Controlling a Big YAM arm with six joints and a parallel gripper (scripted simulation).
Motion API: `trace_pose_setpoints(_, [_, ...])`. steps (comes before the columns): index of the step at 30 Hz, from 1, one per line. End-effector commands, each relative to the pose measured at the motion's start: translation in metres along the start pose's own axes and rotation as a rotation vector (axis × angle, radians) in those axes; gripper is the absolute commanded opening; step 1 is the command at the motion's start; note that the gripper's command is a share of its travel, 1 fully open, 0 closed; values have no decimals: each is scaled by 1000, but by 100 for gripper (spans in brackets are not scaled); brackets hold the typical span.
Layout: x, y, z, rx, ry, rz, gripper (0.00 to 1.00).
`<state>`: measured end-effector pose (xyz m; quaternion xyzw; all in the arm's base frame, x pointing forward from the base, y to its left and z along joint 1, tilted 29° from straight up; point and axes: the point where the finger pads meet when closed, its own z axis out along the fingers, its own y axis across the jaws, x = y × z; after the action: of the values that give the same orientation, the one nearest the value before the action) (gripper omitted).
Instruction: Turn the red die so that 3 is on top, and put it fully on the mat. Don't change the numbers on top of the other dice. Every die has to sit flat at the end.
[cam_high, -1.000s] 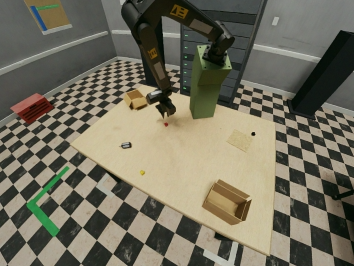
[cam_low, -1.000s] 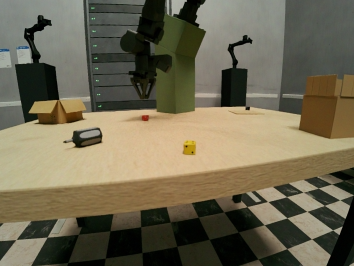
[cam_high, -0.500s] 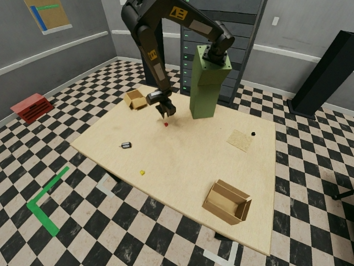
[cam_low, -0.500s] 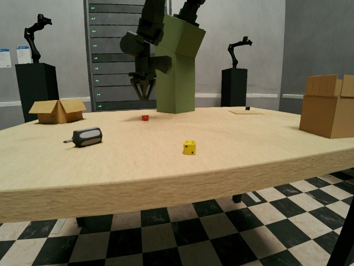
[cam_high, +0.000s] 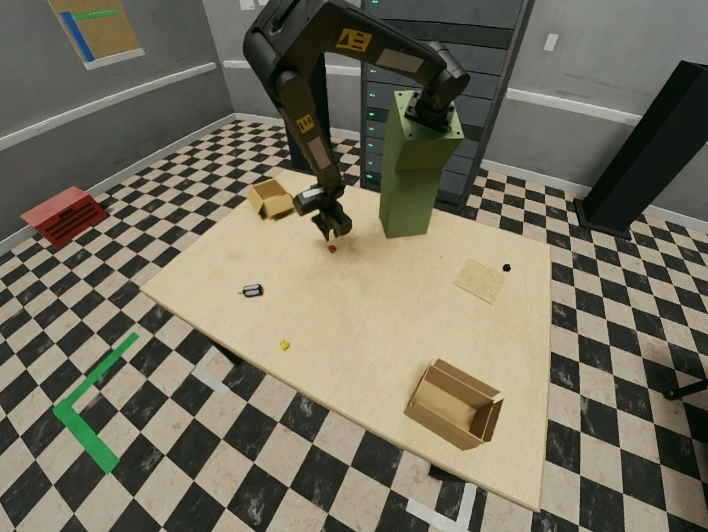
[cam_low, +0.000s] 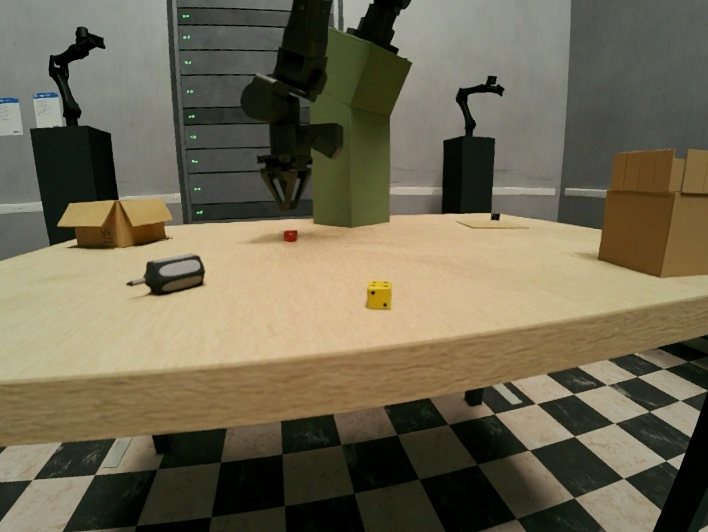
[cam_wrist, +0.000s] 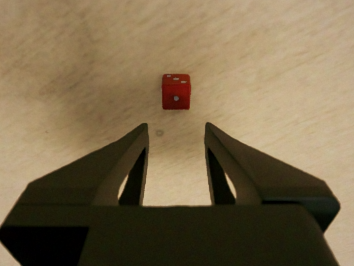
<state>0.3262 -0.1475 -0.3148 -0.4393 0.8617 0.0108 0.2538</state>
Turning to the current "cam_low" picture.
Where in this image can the yellow die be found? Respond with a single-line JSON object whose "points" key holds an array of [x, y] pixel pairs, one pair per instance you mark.
{"points": [[379, 295]]}

